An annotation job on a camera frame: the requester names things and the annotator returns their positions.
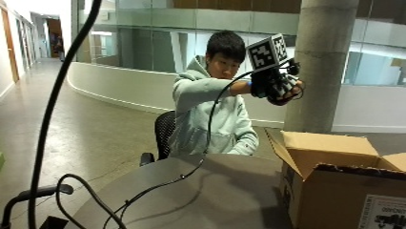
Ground white label on box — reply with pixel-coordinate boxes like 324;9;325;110
358;194;406;229

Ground grey concrete pillar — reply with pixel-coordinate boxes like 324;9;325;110
283;0;362;135

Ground small black palm camera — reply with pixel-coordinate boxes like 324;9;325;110
287;60;303;76

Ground black mesh office chair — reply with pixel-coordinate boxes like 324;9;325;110
139;110;177;167

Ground white cube with black markers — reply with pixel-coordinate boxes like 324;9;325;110
245;32;291;73

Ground white curved balustrade wall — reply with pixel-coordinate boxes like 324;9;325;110
67;61;406;134

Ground thick black cable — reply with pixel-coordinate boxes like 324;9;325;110
27;0;104;229

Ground thin black glove cable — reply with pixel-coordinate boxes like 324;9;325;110
102;57;304;229

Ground open brown cardboard box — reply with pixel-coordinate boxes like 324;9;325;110
264;127;406;229

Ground looped black cable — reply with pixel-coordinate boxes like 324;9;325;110
55;173;128;229

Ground person in light green hoodie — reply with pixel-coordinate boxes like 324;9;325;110
168;30;260;157

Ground brown wooden door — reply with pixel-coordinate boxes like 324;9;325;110
0;6;20;84

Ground black chair armrest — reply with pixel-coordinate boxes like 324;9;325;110
0;183;75;229

